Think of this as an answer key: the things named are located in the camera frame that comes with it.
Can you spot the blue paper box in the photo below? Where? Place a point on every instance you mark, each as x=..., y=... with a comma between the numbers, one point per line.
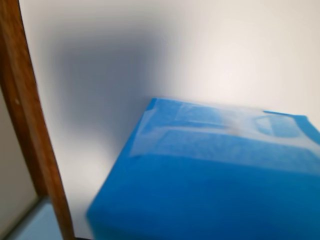
x=200, y=187

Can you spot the white paper sheet marked 2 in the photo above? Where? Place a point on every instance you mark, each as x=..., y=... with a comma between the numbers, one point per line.
x=200, y=50

